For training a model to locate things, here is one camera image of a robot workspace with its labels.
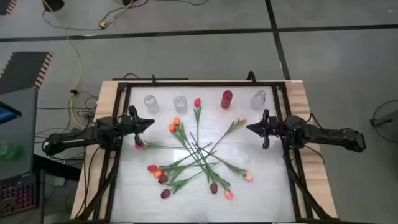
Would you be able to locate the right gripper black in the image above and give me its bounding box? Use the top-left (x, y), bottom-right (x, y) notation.
top-left (246, 108), bottom-right (285, 149)

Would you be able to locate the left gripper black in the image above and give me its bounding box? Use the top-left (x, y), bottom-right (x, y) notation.
top-left (120, 105), bottom-right (155, 149)

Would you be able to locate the clear swirl-pattern glass vase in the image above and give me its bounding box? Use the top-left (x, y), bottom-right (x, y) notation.
top-left (143, 94), bottom-right (160, 114)

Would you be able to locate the clear narrow-neck glass vase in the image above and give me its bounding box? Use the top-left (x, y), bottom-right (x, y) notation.
top-left (250, 89), bottom-right (267, 110)

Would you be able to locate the clear diamond-cut glass vase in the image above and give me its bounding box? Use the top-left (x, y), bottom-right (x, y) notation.
top-left (172, 95), bottom-right (189, 114)

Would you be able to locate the red glass vase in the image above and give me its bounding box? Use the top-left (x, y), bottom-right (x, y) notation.
top-left (220, 90), bottom-right (234, 110)

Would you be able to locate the black flat bar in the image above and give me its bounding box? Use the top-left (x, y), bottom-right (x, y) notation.
top-left (111, 77), bottom-right (190, 82)

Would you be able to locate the black desk foot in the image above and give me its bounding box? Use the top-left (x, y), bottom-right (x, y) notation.
top-left (32, 154), bottom-right (82, 183)

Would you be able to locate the grey desk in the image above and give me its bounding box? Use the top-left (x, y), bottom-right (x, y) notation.
top-left (0, 86), bottom-right (39, 182)

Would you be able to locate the black stand foot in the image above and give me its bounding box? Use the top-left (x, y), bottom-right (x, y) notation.
top-left (369, 110), bottom-right (398, 128)

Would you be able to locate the large black foam mat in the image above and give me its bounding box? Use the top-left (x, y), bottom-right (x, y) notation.
top-left (0, 51), bottom-right (55, 96)

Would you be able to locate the green plastic container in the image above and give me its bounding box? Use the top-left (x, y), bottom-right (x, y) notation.
top-left (0, 141), bottom-right (25, 161)

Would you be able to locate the computer monitor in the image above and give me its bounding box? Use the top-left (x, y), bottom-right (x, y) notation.
top-left (0, 101), bottom-right (22, 126)

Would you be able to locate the backlit computer keyboard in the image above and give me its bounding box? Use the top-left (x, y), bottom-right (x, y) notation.
top-left (0, 173), bottom-right (40, 218)

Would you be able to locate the black round stand base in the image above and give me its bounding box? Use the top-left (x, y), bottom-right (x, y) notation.
top-left (42, 0), bottom-right (65, 12)

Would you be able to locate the small black foam mat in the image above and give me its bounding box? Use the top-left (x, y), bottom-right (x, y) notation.
top-left (0, 0), bottom-right (18, 16)

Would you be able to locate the black power cable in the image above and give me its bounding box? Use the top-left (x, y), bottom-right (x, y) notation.
top-left (35, 90), bottom-right (100, 110)

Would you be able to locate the long yellow cable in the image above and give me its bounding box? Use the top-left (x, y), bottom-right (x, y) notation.
top-left (42, 0), bottom-right (83, 130)

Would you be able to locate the yellow cable with plug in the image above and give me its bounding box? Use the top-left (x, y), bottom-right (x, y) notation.
top-left (98, 0), bottom-right (137, 29)

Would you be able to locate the black looped floor cable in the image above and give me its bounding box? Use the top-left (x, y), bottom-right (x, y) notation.
top-left (369, 99), bottom-right (398, 149)

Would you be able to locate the long black floor cable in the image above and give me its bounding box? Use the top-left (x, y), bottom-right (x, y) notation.
top-left (40, 0), bottom-right (150, 32)

